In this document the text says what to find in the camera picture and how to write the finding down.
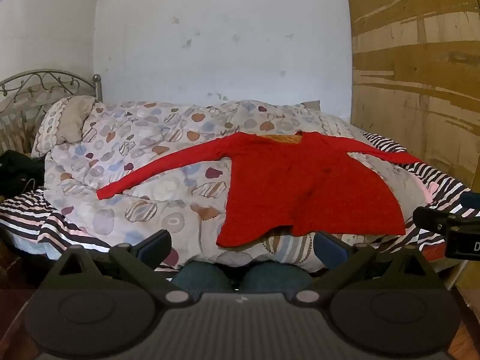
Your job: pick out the person's leg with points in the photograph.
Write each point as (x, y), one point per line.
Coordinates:
(275, 275)
(202, 275)

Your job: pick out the patterned duvet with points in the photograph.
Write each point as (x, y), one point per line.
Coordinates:
(157, 165)

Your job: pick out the black bag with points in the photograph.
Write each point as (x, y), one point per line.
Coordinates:
(18, 172)

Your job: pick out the black white striped bed sheet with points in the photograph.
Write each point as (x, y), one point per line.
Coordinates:
(26, 217)

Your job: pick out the red knit sweater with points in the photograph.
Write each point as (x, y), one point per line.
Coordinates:
(307, 187)

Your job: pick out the grey pillow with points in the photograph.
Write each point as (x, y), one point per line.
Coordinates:
(312, 105)

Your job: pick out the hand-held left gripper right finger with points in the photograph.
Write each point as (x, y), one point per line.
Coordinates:
(330, 250)

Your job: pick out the beige patterned pillow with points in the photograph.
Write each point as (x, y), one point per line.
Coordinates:
(71, 120)

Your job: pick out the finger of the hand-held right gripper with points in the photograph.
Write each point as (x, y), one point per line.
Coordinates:
(471, 202)
(431, 219)

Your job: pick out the plywood board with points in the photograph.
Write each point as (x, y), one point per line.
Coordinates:
(416, 63)

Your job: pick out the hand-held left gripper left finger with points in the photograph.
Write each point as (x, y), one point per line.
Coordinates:
(155, 246)

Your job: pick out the person's right leg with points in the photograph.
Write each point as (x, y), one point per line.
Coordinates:
(275, 275)

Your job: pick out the person's left leg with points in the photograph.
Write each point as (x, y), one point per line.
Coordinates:
(202, 275)

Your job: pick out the metal bed headboard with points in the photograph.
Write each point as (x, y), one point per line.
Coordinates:
(41, 82)

